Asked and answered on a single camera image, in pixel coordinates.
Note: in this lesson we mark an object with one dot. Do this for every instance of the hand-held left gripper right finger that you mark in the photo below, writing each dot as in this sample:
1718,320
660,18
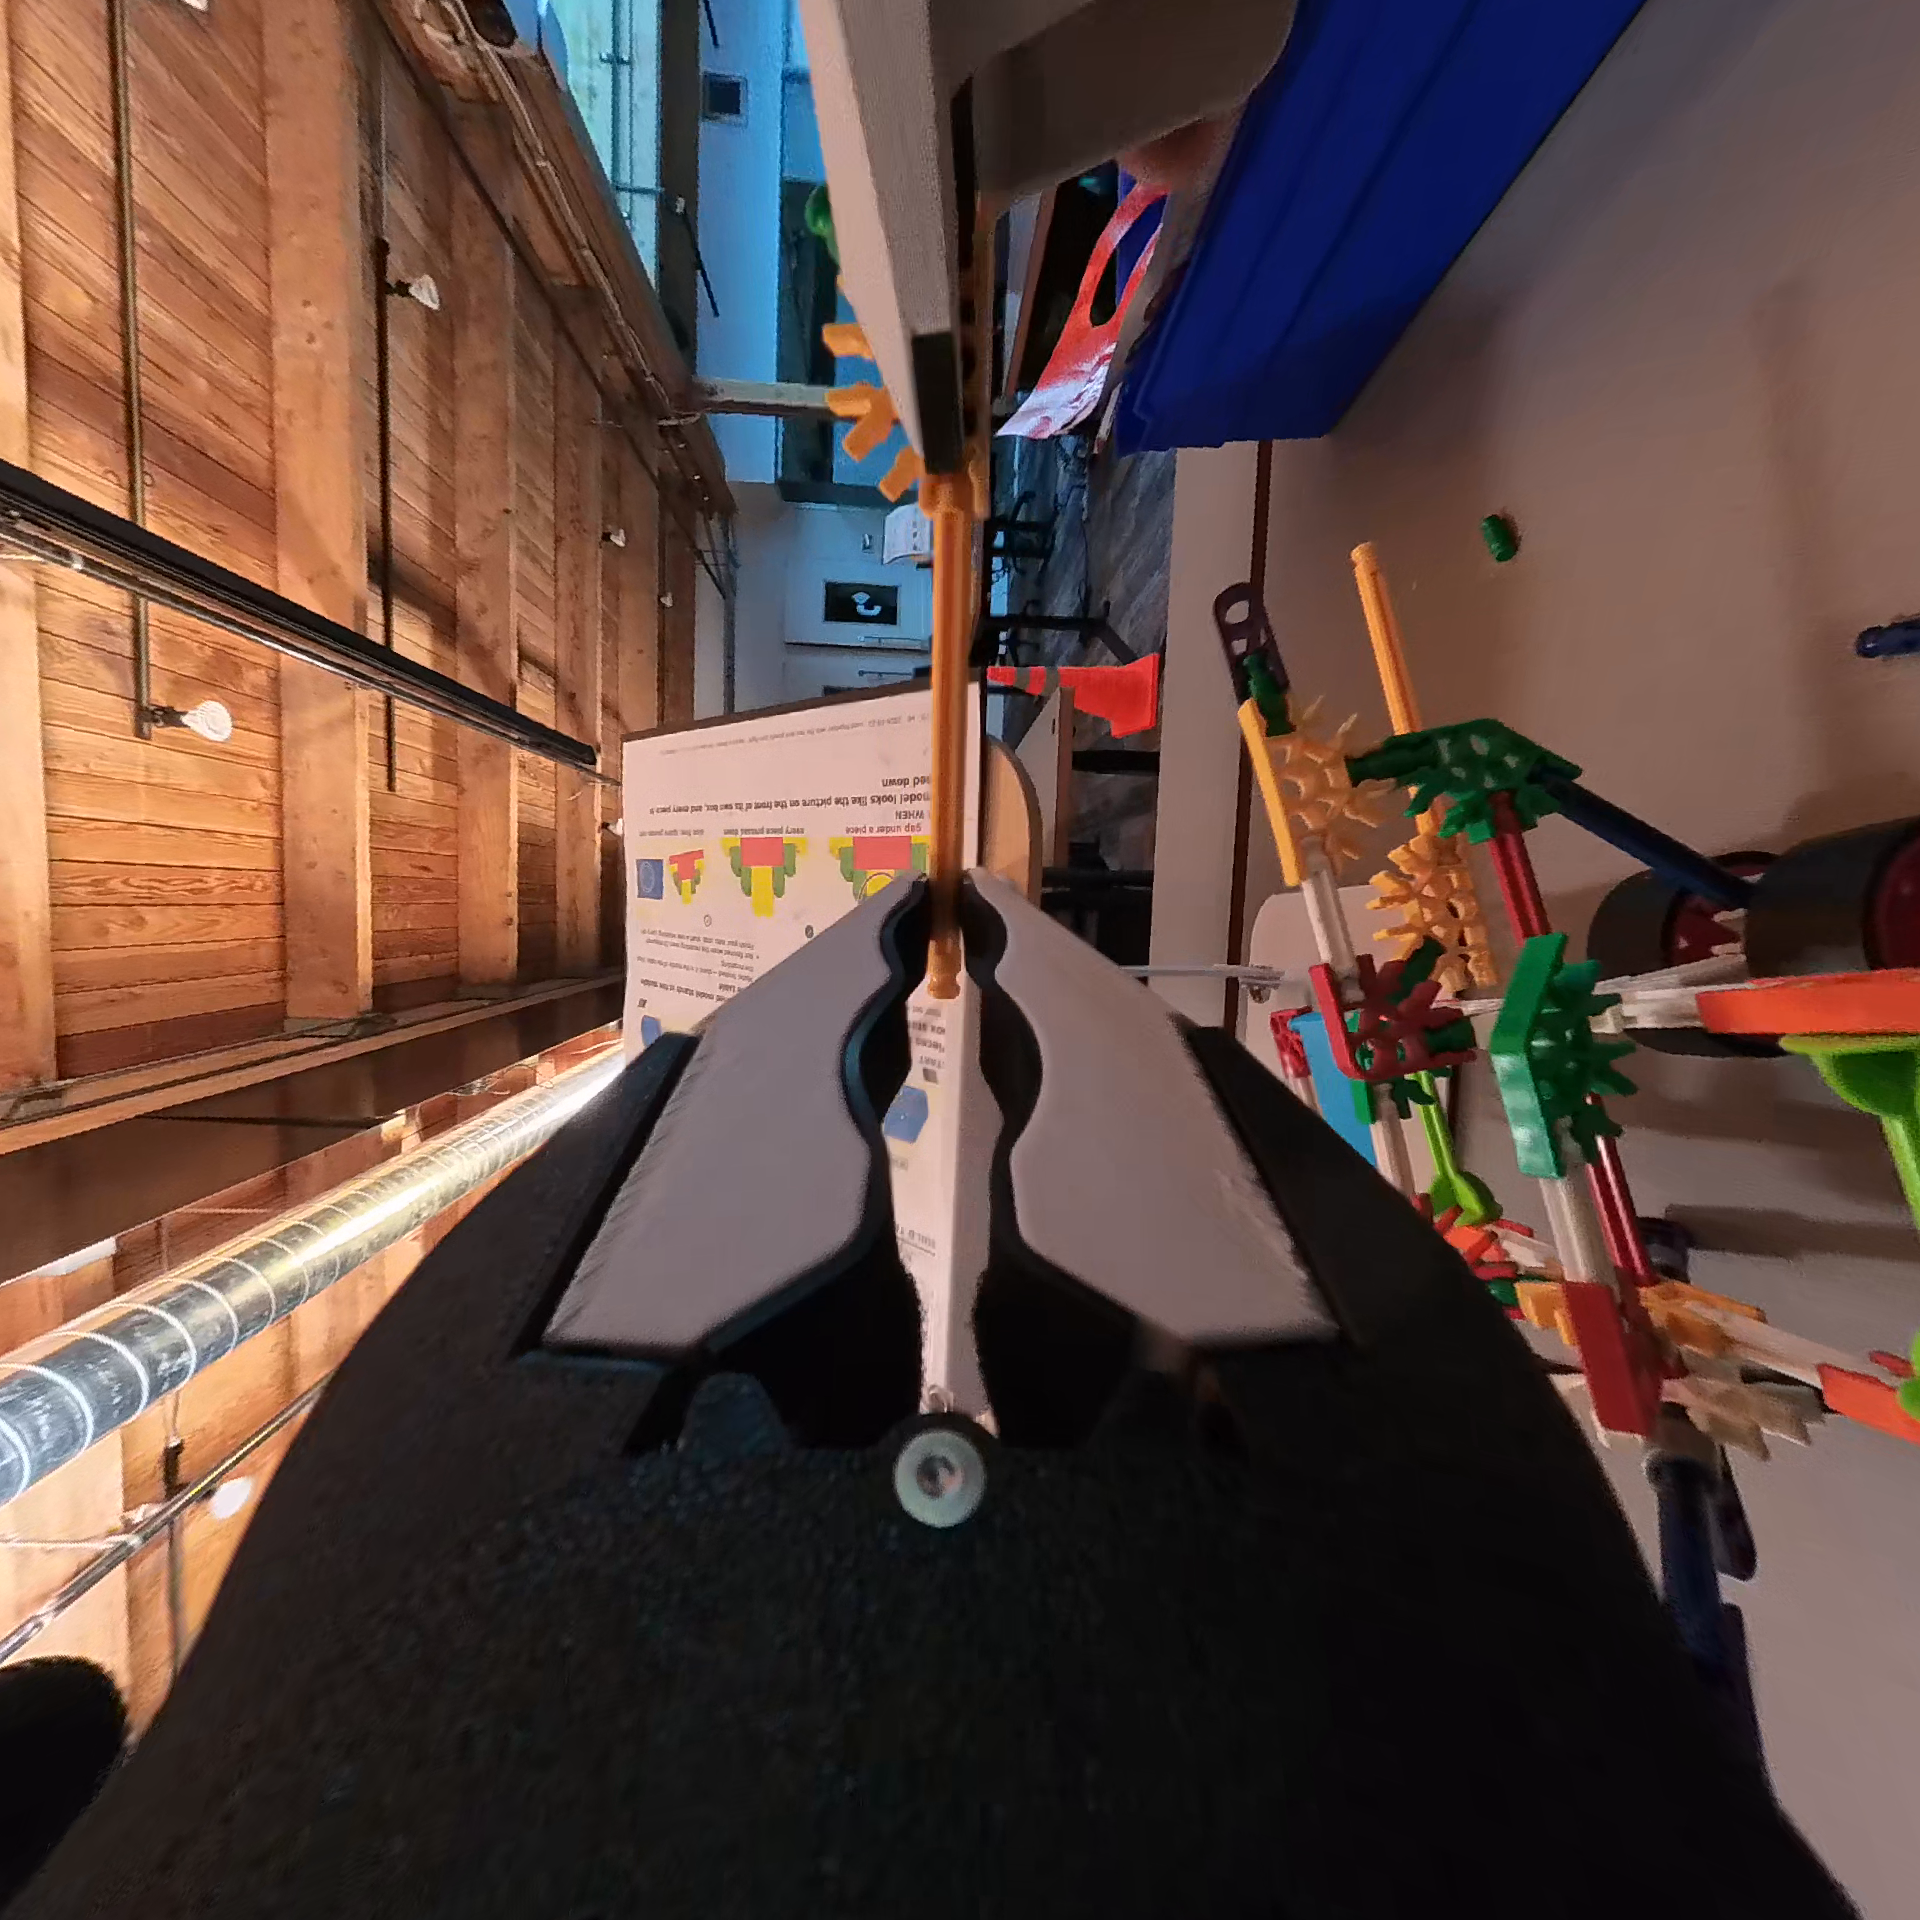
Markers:
1155,1184

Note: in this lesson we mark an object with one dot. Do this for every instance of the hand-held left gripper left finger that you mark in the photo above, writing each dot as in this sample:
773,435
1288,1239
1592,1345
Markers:
720,1184

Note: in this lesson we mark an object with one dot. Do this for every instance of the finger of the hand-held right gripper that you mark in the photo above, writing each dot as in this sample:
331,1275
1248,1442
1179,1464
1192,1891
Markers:
1108,76
892,148

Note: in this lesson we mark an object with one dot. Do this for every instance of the colourful toy rod airplane model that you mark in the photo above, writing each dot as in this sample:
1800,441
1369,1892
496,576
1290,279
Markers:
1546,1050

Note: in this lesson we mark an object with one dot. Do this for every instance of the yellow rod with yellow connector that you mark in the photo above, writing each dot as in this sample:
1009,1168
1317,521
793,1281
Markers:
952,675

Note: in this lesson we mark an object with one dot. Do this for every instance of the red plastic packet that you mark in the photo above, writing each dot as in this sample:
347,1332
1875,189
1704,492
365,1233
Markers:
1080,346

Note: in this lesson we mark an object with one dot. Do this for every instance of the blue plastic bin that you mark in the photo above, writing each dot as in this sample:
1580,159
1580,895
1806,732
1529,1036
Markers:
1349,225

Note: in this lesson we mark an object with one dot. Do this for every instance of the white stand with wooden board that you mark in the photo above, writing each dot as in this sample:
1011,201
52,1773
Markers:
1013,825

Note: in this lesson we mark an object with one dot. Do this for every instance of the printed instruction sheet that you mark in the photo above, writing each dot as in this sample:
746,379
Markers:
779,779

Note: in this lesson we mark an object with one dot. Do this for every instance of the ceiling light bulb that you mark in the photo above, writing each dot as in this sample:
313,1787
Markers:
205,722
422,292

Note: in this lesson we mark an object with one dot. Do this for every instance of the orange traffic cone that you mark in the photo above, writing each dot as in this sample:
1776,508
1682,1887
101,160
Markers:
1118,693

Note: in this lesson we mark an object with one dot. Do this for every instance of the green short rod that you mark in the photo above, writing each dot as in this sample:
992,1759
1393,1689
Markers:
1497,538

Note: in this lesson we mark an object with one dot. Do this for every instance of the black wall screen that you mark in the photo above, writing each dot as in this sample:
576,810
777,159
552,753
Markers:
862,603

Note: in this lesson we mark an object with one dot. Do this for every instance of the silver duct pipe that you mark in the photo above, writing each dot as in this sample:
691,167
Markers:
224,1290

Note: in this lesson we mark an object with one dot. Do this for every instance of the black ceiling rail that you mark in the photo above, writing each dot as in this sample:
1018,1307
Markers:
300,629

